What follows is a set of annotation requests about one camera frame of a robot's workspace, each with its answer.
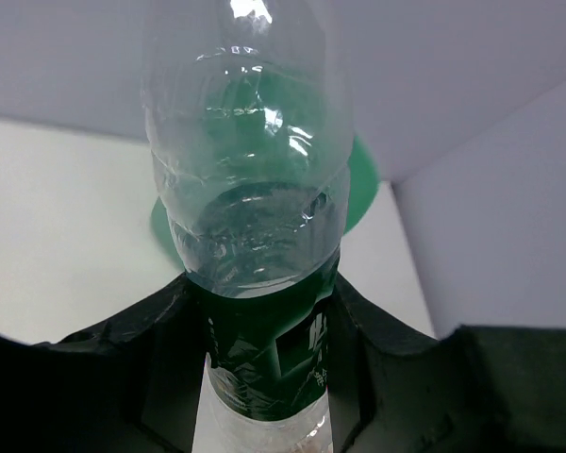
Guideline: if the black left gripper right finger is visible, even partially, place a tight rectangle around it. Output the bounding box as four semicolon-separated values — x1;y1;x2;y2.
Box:
327;277;566;452

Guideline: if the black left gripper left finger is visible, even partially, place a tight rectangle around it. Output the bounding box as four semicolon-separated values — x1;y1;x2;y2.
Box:
0;276;205;452

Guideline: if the green label clear bottle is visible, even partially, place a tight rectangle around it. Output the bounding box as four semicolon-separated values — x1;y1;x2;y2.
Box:
142;1;354;452

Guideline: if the green plastic bin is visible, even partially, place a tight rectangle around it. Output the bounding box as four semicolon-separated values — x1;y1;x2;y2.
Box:
150;135;380;273

